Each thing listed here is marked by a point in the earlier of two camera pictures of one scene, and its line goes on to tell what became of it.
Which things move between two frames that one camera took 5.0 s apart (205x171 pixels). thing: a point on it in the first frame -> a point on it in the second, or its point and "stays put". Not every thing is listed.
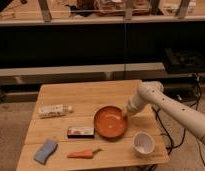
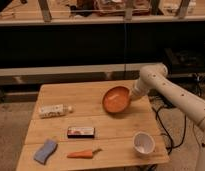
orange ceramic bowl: x=109 y=123 -> x=117 y=99
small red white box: x=81 y=132 stays put
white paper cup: x=143 y=143 stays put
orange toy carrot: x=83 y=154 stays put
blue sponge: x=45 y=151 stays put
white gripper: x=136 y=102 -> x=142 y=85
